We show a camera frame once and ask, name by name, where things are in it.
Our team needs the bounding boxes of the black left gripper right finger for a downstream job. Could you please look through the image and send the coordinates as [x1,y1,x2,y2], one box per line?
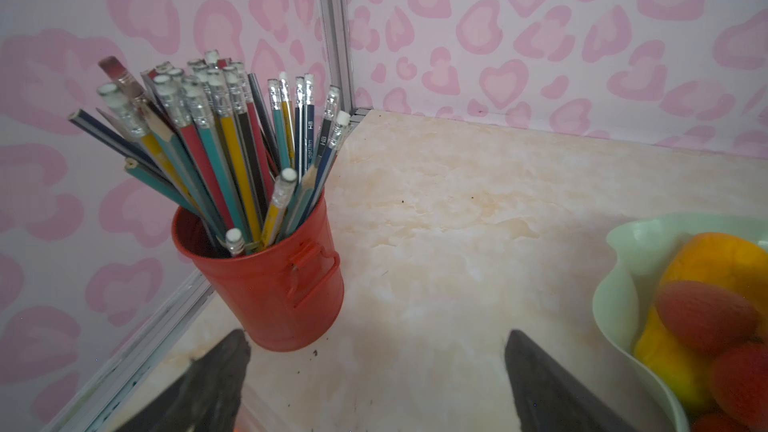
[504,329,634,432]

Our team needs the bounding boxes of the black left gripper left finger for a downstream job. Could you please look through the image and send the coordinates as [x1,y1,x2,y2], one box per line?
[118,329,251,432]

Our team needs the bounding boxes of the red fake cherry bunch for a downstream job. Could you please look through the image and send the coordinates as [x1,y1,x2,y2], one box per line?
[655,281,767,431]

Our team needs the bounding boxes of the yellow orange fake mango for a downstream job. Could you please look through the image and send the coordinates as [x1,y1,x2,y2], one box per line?
[633,232,767,415]

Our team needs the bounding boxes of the light green wavy fruit bowl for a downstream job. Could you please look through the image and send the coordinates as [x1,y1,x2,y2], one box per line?
[592,212,767,431]

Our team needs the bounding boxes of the red metal pencil cup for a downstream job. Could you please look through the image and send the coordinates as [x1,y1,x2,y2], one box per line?
[171,198,344,352]

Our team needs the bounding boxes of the bundle of coloured pencils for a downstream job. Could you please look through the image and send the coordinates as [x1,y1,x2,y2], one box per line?
[69,50,352,257]

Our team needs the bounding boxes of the aluminium diagonal frame bar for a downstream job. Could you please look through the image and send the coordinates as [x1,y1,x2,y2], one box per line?
[44,270,214,432]

